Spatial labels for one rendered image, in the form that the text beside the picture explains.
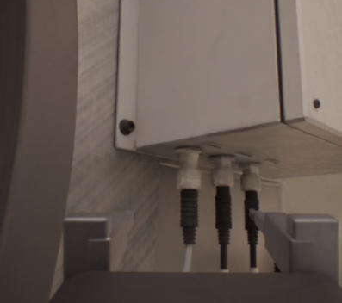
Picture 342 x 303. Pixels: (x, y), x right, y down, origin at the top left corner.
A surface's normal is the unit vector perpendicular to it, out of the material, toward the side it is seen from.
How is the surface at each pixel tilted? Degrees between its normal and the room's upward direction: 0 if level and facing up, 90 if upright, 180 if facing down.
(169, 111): 137
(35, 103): 90
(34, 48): 90
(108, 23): 90
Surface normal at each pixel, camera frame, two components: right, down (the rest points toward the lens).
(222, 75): -0.66, -0.18
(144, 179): 0.75, -0.15
